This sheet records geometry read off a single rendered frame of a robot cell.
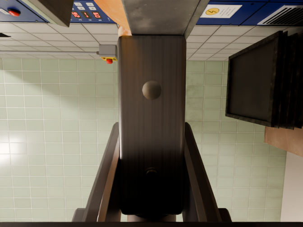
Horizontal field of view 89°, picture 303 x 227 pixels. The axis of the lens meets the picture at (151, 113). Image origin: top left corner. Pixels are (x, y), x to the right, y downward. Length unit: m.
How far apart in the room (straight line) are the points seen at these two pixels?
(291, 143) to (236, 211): 1.06
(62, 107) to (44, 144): 0.36
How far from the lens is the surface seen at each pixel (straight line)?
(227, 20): 0.71
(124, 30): 0.17
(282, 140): 0.96
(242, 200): 1.79
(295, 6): 0.72
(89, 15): 0.67
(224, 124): 1.47
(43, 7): 0.41
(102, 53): 1.03
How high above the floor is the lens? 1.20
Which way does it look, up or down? 1 degrees down
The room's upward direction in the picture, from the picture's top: 90 degrees counter-clockwise
